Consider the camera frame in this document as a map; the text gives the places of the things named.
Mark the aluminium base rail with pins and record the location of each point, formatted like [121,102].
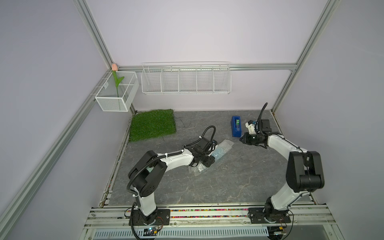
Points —
[219,215]

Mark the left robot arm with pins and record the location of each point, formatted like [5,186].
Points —
[146,175]

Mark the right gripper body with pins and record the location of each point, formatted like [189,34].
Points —
[252,139]

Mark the white mesh wall basket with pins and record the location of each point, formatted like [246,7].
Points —
[107,98]

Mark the blue tape dispenser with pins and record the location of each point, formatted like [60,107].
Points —
[236,126]

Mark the white wire wall shelf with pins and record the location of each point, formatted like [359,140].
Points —
[179,78]

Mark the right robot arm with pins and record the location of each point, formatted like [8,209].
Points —
[304,173]

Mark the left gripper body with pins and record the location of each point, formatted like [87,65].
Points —
[205,160]

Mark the bubble wrap sheet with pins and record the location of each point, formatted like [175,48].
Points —
[201,167]

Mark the white vent grille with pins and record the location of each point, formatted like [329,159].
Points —
[182,233]

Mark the green artificial grass mat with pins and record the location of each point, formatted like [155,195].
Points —
[152,124]

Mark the blue glass bottle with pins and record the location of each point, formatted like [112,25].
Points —
[220,151]

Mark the pink artificial tulip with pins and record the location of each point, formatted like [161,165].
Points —
[117,79]

